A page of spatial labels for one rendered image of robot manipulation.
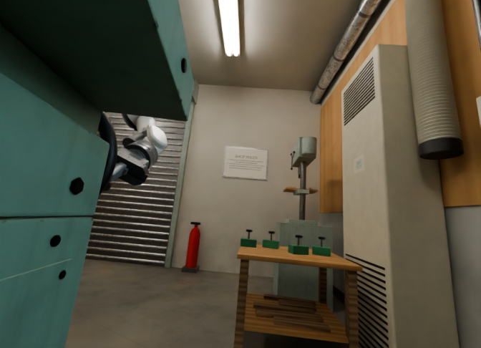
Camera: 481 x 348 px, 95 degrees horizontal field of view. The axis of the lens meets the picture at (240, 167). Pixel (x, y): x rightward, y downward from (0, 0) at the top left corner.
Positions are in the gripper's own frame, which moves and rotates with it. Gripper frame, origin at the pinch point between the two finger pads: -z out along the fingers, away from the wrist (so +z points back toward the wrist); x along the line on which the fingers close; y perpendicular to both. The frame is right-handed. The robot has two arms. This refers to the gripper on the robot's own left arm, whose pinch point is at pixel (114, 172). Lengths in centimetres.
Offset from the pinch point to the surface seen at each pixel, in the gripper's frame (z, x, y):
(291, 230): 126, -124, -44
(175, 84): -27.2, -9.3, 26.7
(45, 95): -28.7, -0.5, 20.2
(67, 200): -30.3, -6.1, 12.6
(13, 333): -37.4, -9.3, 6.2
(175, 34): -28.4, -7.8, 30.4
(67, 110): -26.1, -1.1, 18.8
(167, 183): 244, 2, -118
